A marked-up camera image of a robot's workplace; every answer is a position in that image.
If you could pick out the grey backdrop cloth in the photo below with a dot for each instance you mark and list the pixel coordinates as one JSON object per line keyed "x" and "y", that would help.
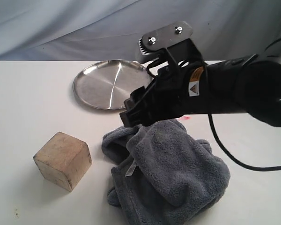
{"x": 110, "y": 29}

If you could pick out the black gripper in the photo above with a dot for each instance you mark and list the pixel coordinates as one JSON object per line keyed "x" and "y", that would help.
{"x": 171, "y": 95}

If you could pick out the round stainless steel plate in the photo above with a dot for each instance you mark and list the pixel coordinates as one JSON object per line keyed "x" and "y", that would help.
{"x": 105, "y": 85}

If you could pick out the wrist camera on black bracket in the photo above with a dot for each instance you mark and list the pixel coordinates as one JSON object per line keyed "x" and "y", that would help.
{"x": 171, "y": 43}

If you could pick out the wooden cube block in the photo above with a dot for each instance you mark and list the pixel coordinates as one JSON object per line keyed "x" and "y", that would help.
{"x": 63, "y": 160}

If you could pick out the grey fluffy towel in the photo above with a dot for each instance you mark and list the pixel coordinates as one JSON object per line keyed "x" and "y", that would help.
{"x": 162, "y": 176}

